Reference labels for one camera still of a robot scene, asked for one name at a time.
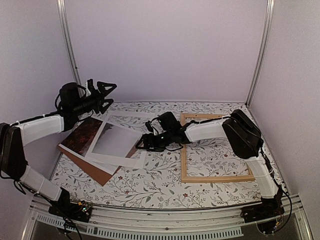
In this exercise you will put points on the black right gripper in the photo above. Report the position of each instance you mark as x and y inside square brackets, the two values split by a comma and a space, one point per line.
[145, 139]

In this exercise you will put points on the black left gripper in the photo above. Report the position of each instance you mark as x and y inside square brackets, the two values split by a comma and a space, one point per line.
[100, 98]

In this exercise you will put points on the white photo mat board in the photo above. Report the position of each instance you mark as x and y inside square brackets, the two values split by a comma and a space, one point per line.
[115, 140]

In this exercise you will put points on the photo with white border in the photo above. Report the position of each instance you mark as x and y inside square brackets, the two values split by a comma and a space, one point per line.
[81, 138]

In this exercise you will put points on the light wooden picture frame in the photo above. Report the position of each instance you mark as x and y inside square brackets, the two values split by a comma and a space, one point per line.
[213, 161]

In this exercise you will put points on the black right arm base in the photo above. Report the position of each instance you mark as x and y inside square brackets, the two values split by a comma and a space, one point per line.
[268, 208]

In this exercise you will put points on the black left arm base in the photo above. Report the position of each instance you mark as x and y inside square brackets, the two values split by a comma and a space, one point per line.
[63, 207]

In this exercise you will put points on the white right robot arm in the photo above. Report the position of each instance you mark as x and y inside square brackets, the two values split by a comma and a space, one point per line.
[244, 137]

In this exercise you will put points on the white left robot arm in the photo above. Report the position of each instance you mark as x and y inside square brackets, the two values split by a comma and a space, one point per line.
[14, 137]

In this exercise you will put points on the brown backing board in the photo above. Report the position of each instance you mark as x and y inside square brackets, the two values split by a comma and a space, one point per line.
[97, 174]

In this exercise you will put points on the floral patterned table cover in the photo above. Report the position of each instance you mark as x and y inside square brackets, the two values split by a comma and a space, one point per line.
[155, 186]

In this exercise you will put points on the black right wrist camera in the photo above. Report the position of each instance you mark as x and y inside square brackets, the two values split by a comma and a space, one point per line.
[167, 121]

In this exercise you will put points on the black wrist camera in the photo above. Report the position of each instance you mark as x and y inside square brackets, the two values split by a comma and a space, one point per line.
[70, 96]
[167, 121]

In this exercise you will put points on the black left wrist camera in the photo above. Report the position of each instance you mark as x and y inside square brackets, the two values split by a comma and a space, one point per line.
[70, 96]

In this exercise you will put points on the left aluminium corner post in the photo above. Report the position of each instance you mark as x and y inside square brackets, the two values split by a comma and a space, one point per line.
[61, 6]

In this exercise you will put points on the aluminium corner post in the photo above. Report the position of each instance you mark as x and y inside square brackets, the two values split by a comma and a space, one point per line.
[61, 6]
[262, 50]

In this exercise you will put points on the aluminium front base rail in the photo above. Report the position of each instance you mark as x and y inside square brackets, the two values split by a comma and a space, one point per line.
[123, 223]

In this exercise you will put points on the right aluminium corner post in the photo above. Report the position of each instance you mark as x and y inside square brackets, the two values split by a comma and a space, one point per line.
[262, 50]

